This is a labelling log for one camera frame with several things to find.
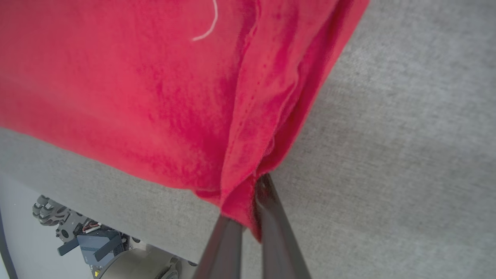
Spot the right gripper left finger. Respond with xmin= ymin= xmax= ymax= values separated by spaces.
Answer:
xmin=193 ymin=214 xmax=245 ymax=279

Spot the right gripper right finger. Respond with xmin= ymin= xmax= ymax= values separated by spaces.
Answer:
xmin=254 ymin=174 xmax=312 ymax=279

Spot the red and white garment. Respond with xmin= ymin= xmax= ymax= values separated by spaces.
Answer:
xmin=0 ymin=0 xmax=370 ymax=243

